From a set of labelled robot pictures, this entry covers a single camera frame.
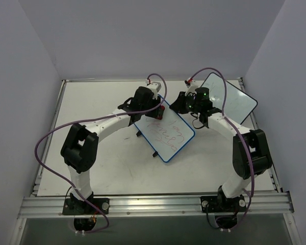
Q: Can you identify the red heart-shaped eraser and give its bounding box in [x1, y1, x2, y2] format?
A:
[156, 105, 165, 120]

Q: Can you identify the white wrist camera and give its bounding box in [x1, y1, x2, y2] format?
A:
[146, 79, 162, 96]
[185, 79, 199, 96]

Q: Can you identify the aluminium front rail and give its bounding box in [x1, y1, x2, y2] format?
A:
[18, 191, 294, 218]

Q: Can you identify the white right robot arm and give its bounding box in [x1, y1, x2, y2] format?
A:
[169, 87, 273, 211]

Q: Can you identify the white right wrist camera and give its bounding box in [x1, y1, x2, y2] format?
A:
[185, 79, 199, 96]

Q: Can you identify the blue-framed whiteboard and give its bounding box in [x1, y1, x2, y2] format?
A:
[134, 101, 195, 163]

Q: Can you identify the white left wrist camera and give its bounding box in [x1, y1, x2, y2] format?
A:
[146, 79, 162, 96]

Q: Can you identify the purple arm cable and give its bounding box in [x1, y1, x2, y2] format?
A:
[34, 73, 168, 234]
[188, 67, 254, 232]

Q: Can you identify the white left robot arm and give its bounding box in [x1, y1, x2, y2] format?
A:
[61, 82, 164, 214]

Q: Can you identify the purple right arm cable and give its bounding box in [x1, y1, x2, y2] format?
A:
[188, 67, 254, 232]

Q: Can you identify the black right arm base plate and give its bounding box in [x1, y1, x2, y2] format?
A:
[200, 195, 246, 213]

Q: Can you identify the black-framed whiteboard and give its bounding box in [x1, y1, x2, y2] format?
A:
[201, 73, 258, 124]

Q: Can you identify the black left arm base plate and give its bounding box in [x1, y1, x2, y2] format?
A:
[62, 198, 110, 215]

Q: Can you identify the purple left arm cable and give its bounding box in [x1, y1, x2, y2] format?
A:
[34, 73, 168, 234]

